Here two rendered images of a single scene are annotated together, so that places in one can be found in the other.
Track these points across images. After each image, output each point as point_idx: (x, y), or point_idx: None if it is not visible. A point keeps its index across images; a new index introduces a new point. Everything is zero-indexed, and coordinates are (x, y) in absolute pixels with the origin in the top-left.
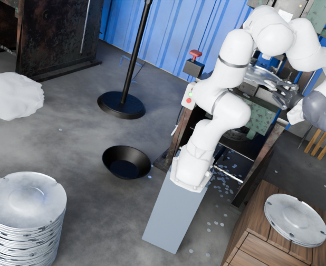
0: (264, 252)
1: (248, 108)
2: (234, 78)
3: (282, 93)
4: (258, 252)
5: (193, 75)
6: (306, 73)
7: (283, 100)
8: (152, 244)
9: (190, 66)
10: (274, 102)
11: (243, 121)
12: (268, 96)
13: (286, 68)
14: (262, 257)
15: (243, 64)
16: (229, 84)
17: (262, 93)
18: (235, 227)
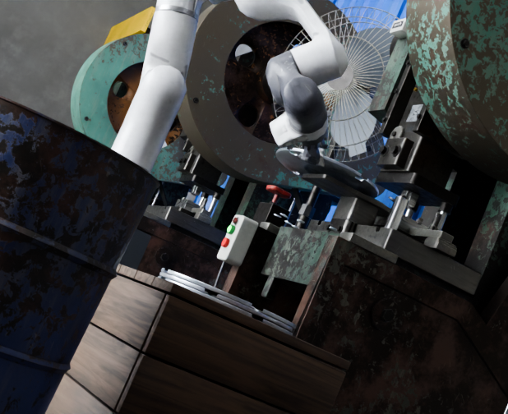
0: (108, 300)
1: (173, 67)
2: (160, 26)
3: (386, 222)
4: (102, 306)
5: (260, 221)
6: None
7: (383, 232)
8: None
9: (261, 209)
10: (371, 241)
11: (155, 77)
12: (365, 234)
13: (473, 251)
14: (103, 314)
15: (171, 4)
16: (155, 37)
17: (359, 232)
18: None
